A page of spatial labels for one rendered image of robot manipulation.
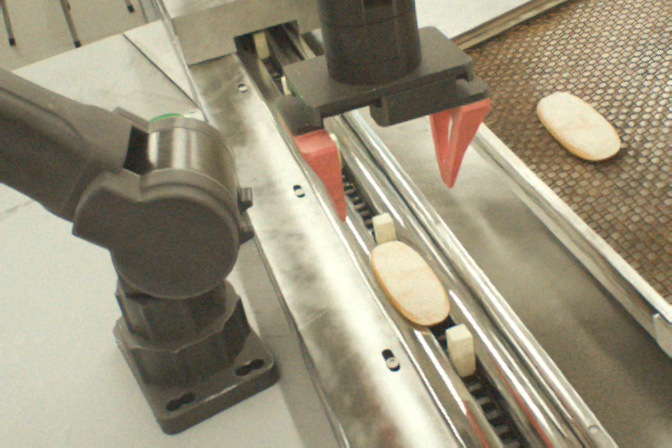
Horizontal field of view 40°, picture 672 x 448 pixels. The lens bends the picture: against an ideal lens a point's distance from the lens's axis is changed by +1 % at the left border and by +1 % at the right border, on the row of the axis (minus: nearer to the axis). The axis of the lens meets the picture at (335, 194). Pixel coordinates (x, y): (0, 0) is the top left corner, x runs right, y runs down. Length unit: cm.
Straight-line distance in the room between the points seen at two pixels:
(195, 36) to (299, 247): 39
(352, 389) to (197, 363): 12
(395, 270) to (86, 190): 22
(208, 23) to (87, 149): 48
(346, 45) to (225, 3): 49
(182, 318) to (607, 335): 28
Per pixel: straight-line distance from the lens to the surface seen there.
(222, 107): 92
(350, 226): 72
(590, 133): 69
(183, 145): 59
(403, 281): 64
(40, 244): 88
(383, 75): 54
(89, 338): 74
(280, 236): 71
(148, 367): 65
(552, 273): 70
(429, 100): 55
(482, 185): 80
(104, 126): 58
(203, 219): 55
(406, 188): 73
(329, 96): 54
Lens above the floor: 126
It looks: 32 degrees down
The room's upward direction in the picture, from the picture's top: 12 degrees counter-clockwise
